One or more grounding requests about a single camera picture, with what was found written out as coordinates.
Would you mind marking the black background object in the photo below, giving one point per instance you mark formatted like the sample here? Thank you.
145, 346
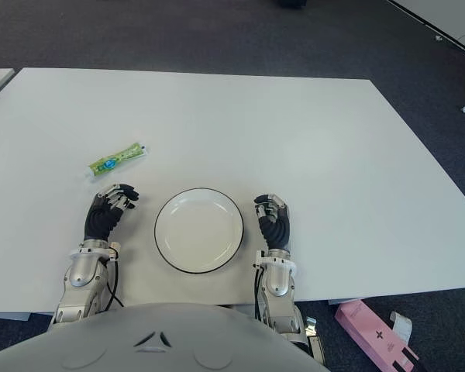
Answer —
290, 3

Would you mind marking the white paper tag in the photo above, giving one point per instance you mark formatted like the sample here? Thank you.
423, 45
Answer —
403, 327

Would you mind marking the white plate with black rim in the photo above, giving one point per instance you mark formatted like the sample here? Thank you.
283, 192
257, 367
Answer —
198, 232

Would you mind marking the pink cardboard box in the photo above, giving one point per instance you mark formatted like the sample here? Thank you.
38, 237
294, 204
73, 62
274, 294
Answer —
372, 333

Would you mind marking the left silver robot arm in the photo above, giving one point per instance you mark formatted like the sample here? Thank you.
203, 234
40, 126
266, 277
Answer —
81, 279

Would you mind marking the green snack packet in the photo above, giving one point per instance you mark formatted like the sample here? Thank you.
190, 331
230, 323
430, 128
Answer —
114, 160

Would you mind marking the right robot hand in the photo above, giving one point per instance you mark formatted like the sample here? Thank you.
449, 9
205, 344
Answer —
276, 228

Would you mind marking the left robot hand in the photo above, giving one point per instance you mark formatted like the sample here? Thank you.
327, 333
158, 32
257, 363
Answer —
100, 221

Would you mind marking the grey robot torso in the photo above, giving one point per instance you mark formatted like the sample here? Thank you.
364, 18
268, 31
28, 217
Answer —
151, 341

